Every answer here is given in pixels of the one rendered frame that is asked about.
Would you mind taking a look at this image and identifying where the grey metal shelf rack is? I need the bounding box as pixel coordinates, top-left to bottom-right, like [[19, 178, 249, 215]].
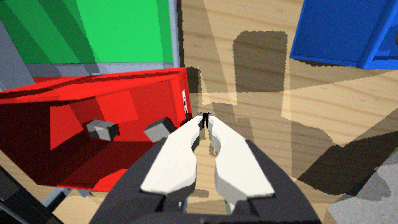
[[0, 0, 181, 224]]

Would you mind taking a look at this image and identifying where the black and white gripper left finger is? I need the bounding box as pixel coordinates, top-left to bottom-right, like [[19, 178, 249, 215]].
[[92, 112, 205, 224]]

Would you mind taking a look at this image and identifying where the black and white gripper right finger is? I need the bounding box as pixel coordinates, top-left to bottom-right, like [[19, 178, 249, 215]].
[[205, 112, 322, 224]]

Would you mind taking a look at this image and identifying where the blue bin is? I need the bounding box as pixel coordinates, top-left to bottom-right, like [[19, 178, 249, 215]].
[[289, 0, 398, 70]]

